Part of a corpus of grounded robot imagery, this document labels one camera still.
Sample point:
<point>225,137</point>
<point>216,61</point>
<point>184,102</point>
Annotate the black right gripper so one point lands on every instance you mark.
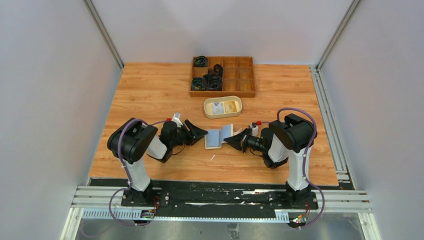
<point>241,141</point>

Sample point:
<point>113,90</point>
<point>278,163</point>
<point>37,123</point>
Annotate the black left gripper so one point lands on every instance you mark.
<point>197,133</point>

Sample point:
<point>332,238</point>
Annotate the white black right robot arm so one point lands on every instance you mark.
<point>288,141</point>

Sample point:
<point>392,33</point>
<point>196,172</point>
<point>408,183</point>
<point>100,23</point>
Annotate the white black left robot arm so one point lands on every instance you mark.
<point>136,138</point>

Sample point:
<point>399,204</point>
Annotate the white card in tray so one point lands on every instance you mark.
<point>217,108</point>

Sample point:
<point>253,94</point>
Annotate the beige oval tray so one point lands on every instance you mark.
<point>207,106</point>

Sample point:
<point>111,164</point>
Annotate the rolled black belt middle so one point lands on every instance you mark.
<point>217,70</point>

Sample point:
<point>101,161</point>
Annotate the wooden compartment box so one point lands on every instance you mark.
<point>238,77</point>

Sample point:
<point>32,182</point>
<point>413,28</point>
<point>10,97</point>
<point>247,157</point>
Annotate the rolled black belt top left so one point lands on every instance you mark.
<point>200,61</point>

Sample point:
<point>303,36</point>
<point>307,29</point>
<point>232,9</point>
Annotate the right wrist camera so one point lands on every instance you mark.
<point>254,127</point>

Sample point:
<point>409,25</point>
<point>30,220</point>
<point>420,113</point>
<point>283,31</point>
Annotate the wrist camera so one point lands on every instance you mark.
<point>254,127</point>
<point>176,119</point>

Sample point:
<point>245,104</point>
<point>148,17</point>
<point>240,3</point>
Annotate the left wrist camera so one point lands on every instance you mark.
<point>176,119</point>

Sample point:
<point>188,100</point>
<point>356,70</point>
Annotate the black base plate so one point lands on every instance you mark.
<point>200,199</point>

